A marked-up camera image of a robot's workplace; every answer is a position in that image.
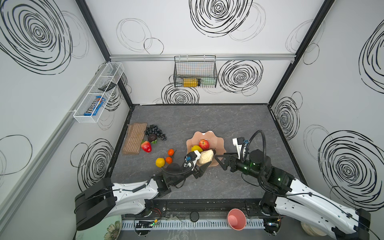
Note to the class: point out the blue candy packet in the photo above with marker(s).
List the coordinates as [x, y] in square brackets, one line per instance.
[95, 106]

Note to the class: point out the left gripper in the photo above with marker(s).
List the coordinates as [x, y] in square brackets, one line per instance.
[197, 167]

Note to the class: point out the green item in basket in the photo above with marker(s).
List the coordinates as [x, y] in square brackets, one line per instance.
[208, 82]

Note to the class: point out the orange tangerine lower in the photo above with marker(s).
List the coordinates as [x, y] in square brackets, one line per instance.
[169, 160]

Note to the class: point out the dark brown mangosteen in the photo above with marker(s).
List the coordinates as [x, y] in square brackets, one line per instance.
[153, 138]

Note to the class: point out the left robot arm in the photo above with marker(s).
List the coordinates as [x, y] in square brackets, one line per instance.
[106, 199]

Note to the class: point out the aluminium wall rail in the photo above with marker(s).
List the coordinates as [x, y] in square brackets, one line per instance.
[203, 57]

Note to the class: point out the black wire basket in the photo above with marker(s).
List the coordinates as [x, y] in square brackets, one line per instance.
[193, 69]

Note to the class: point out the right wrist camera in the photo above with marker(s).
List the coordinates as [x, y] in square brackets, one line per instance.
[242, 147]

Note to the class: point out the red crinkled fruit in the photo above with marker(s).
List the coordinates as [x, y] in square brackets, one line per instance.
[204, 144]

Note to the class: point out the yellow lemon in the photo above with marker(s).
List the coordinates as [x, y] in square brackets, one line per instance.
[196, 148]

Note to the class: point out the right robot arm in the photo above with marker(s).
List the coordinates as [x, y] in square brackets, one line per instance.
[285, 195]

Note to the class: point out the pink cup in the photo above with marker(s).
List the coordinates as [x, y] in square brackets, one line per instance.
[236, 219]

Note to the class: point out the dark grape bunch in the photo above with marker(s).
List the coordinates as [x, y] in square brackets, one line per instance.
[154, 129]

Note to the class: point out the black round knob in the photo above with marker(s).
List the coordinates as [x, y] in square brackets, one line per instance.
[194, 216]

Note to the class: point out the beige pale fruit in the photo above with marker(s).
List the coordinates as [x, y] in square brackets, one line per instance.
[203, 159]

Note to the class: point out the red green apple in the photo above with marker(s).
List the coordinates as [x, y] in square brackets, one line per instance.
[146, 146]

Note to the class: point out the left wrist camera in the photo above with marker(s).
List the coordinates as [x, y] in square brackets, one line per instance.
[191, 159]

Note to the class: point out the white wire shelf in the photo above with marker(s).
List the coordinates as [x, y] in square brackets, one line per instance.
[107, 73]

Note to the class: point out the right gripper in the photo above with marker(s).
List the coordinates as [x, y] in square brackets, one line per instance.
[230, 162]

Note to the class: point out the white slotted cable duct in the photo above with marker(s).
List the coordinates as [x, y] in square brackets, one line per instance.
[128, 225]

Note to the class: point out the black remote control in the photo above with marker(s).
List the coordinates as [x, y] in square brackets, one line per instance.
[107, 87]

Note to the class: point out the green floral plate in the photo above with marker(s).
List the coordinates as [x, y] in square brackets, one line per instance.
[108, 229]

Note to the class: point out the orange tangerine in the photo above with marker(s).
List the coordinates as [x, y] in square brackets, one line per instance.
[169, 160]
[171, 152]

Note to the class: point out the small yellow fruit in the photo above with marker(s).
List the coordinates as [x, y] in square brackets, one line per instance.
[160, 162]

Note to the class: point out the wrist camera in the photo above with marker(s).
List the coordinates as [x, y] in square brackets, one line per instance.
[242, 147]
[191, 159]

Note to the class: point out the pink wavy fruit bowl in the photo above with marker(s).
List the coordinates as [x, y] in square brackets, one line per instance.
[216, 143]

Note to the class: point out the brown woven mat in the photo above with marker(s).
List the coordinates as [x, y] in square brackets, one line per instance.
[135, 135]

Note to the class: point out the yellow bottle in basket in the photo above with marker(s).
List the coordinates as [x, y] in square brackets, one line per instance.
[191, 83]

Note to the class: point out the orange tangerine upper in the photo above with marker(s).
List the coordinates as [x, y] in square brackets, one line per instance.
[171, 152]

